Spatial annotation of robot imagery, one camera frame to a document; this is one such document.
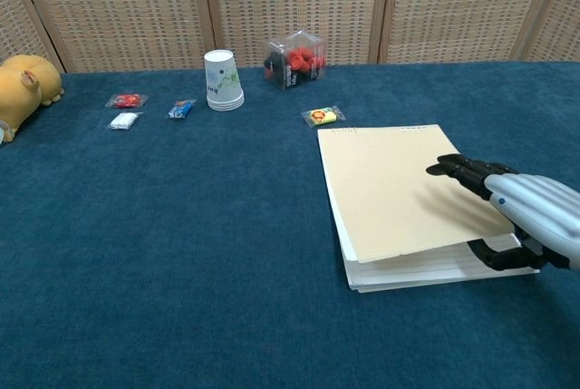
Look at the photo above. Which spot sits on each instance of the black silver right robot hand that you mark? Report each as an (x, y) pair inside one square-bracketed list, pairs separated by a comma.
[(534, 207)]

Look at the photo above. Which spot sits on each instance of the cream notepad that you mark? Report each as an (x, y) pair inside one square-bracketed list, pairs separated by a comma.
[(385, 194)]

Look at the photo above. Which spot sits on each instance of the yellow candy packet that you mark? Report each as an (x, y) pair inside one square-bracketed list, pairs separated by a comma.
[(322, 116)]

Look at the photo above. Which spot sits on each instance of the clear box with red pieces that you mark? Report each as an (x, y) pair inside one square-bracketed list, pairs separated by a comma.
[(294, 62)]

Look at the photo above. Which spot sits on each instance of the white paper cup stack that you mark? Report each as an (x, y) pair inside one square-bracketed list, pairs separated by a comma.
[(223, 85)]

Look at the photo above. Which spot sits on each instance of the blue table cloth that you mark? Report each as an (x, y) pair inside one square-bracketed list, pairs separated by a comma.
[(181, 248)]

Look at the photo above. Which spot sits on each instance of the blue candy packet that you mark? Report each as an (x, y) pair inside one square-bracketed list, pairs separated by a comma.
[(181, 109)]

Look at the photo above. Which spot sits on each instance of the white candy packet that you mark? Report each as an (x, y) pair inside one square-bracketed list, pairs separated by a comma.
[(123, 120)]

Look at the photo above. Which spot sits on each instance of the red candy packet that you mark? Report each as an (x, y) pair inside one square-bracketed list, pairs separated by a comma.
[(127, 100)]

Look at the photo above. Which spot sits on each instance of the woven bamboo folding screen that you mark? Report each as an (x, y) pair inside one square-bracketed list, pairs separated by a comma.
[(127, 8)]

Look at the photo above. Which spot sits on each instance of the yellow plush toy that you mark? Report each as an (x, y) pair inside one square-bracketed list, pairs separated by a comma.
[(22, 90)]

